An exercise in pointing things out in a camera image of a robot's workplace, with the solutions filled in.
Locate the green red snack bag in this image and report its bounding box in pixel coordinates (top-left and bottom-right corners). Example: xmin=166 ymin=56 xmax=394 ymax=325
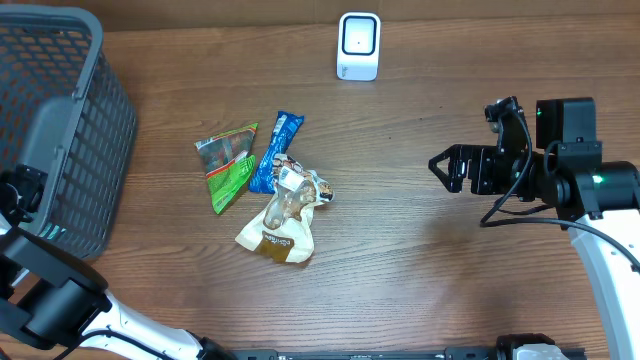
xmin=194 ymin=123 xmax=258 ymax=214

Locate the beige brown snack pouch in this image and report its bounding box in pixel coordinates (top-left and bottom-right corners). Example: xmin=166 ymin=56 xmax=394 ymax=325
xmin=235 ymin=154 xmax=335 ymax=263

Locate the grey plastic mesh basket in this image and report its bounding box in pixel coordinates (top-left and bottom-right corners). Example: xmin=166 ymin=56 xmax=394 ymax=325
xmin=1 ymin=4 xmax=138 ymax=259

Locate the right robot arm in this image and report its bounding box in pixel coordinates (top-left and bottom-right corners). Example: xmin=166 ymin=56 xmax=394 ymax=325
xmin=428 ymin=96 xmax=639 ymax=359

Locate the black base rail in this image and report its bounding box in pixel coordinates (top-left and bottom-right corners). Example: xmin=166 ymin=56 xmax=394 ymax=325
xmin=219 ymin=347 xmax=587 ymax=360

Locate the blue snack bar wrapper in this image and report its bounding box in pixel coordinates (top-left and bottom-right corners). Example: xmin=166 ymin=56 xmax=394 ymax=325
xmin=248 ymin=111 xmax=305 ymax=194

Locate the white barcode scanner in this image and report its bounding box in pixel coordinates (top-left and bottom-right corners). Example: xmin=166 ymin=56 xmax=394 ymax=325
xmin=336 ymin=12 xmax=381 ymax=82

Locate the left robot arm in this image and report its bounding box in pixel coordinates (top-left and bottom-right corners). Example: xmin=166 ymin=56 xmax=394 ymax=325
xmin=1 ymin=165 xmax=233 ymax=360

